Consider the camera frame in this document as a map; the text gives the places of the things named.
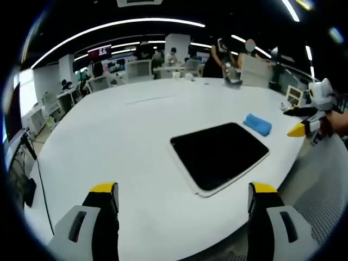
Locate black power adapter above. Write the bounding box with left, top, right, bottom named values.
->
left=23, top=177, right=37, bottom=208

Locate dark computer monitor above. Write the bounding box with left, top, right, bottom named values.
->
left=2, top=81, right=23, bottom=144

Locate grey mesh office chair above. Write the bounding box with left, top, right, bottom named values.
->
left=190, top=130, right=348, bottom=261

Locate black tablet with white frame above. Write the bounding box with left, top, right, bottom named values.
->
left=168, top=122, right=271, bottom=198

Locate wall display screen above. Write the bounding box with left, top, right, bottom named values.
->
left=87, top=44, right=113, bottom=61

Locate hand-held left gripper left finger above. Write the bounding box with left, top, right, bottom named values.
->
left=47, top=182, right=120, bottom=261

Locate black cable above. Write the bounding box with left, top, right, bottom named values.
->
left=20, top=133, right=55, bottom=236

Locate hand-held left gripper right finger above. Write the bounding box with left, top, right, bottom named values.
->
left=247, top=182, right=319, bottom=261

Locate white box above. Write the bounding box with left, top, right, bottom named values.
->
left=240, top=53, right=272, bottom=88

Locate blue cleaning cloth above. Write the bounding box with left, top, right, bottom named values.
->
left=243, top=113, right=272, bottom=137

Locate person's right hand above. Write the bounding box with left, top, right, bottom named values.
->
left=322, top=110, right=348, bottom=138

